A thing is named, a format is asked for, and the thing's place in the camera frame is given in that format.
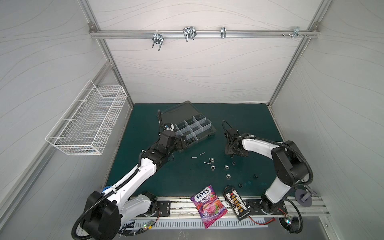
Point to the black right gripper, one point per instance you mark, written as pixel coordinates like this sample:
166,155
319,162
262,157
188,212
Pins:
231,149

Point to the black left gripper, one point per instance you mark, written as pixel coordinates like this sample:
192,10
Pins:
179,146

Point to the clear plastic organizer box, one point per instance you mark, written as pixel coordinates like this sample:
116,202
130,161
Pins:
187,121

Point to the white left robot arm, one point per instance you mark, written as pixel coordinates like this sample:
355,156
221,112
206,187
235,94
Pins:
104,212

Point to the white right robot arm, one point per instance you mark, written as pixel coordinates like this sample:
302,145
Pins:
292,169

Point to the green table mat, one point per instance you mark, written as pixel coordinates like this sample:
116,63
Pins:
183,176

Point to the black parallel charging board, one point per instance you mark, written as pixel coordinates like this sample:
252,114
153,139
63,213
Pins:
234,200

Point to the purple Fox's candy bag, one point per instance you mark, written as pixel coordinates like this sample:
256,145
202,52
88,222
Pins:
209,206

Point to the silver U-bolt clamp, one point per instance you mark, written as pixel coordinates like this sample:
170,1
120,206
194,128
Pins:
157,39

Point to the aluminium top crossbar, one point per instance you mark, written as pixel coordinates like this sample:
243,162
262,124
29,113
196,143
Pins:
206,34

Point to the silver double U-bolt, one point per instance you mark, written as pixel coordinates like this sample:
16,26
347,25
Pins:
189,33

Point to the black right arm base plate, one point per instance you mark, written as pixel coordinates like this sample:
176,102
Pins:
255,207

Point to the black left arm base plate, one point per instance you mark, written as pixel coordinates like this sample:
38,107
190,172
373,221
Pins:
164,208

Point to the white wire basket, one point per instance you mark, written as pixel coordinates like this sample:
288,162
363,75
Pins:
85,127

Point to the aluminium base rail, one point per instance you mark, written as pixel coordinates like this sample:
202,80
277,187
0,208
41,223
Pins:
183,208

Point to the small silver bracket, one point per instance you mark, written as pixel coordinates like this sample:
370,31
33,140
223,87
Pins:
223,32

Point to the silver corner hook bracket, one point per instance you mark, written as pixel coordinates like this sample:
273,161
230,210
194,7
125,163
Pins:
295,34

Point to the aluminium corner frame post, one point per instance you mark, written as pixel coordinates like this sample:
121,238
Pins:
313,32

